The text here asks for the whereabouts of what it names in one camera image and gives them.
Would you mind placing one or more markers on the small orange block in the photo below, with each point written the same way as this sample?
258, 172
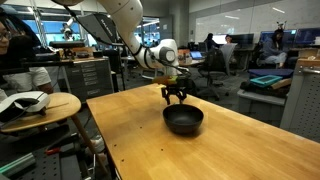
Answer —
161, 80

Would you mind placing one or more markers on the grey storage bin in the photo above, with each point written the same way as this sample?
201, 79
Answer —
260, 105

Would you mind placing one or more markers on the dark blue cushion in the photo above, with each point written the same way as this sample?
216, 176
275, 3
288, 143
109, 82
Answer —
270, 72

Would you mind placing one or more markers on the small green block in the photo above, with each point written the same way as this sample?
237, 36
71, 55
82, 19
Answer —
173, 80

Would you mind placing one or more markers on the black softbox light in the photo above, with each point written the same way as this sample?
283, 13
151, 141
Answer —
100, 27

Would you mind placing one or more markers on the seated person with dark hair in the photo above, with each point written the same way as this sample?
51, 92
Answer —
228, 39

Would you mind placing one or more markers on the open laptop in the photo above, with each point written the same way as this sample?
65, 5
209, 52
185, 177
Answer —
196, 55

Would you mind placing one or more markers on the black bowl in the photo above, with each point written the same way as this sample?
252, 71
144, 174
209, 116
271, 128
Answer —
183, 118

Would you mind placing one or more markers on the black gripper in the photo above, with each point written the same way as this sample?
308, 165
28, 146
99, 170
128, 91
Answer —
178, 85

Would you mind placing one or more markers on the seated person in grey hoodie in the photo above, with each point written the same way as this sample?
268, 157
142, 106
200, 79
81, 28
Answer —
272, 48

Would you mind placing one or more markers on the grey office chair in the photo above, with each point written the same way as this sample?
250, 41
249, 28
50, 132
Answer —
216, 65

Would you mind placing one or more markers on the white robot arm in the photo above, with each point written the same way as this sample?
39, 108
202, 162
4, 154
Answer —
133, 30

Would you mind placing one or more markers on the teal tray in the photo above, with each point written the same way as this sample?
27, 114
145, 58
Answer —
266, 80

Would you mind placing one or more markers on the grey drawer cabinet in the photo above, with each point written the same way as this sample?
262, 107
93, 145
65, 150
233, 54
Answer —
89, 78

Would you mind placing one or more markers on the round wooden side table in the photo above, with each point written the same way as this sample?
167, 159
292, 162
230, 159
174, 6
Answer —
43, 111

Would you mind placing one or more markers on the computer monitor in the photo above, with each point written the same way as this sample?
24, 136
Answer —
290, 36
242, 39

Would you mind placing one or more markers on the seated person in dark top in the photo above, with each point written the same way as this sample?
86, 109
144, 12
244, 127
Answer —
210, 41

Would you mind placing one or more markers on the white shoe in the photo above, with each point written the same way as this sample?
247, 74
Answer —
97, 144

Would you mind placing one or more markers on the white VR headset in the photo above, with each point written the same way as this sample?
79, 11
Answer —
23, 103

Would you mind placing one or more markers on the grey perforated metal cabinet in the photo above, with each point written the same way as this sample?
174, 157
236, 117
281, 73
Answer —
302, 100

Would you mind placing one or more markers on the wooden plank piece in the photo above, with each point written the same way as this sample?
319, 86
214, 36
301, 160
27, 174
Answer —
281, 83

